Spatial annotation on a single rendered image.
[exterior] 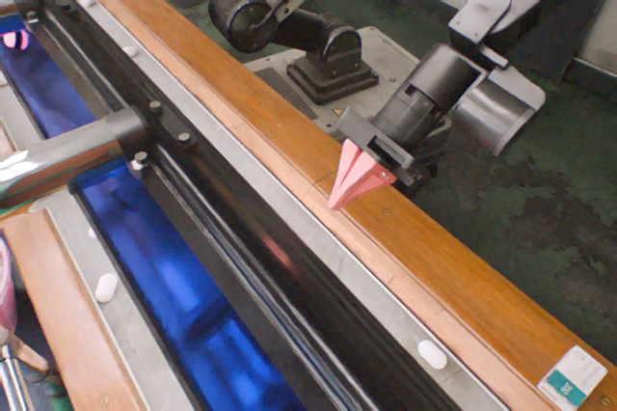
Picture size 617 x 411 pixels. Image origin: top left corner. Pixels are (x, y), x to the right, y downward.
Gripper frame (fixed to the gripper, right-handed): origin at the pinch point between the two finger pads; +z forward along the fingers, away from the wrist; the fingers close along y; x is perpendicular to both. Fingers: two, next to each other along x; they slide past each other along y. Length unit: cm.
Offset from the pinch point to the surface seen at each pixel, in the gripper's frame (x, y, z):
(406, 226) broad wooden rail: 13.9, 3.1, -2.0
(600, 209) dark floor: 146, 8, -41
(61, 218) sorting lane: -7.4, -28.9, 28.8
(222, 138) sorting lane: 10.0, -30.5, 7.9
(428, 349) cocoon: 7.7, 16.7, 5.8
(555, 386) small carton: 9.4, 27.1, -0.8
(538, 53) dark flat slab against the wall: 177, -63, -91
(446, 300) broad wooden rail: 11.1, 14.0, 0.9
